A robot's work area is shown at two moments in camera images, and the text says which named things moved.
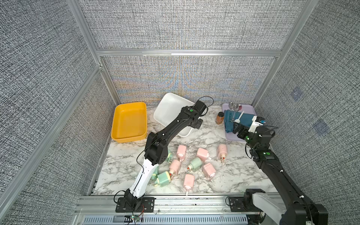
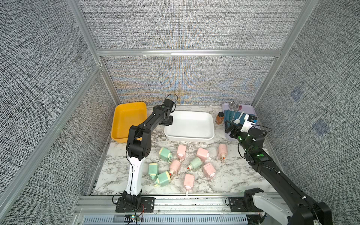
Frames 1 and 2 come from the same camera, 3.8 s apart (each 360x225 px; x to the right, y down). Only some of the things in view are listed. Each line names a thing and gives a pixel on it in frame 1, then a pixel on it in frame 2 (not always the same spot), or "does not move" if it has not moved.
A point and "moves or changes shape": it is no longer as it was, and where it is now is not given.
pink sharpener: (222, 151) does not move
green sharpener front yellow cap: (163, 179) does not move
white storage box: (169, 107) moves or changes shape
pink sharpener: (203, 154) does not move
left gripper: (198, 125) -> (170, 122)
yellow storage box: (129, 122) does not move
